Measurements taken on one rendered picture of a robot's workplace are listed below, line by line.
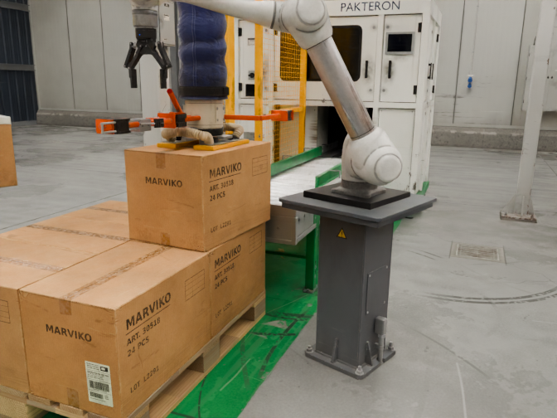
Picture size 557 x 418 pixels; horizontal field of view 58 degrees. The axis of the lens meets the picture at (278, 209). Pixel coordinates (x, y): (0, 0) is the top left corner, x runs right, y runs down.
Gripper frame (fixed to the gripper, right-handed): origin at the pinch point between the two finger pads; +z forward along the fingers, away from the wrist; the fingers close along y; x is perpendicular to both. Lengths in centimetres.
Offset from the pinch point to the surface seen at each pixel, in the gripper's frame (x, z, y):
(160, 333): 25, 86, -19
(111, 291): 37, 67, -9
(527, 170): -363, 75, -150
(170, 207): -10, 50, 0
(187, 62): -31.7, -9.5, 3.2
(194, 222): -10, 54, -12
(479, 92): -962, 12, -77
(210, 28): -34.7, -23.2, -6.9
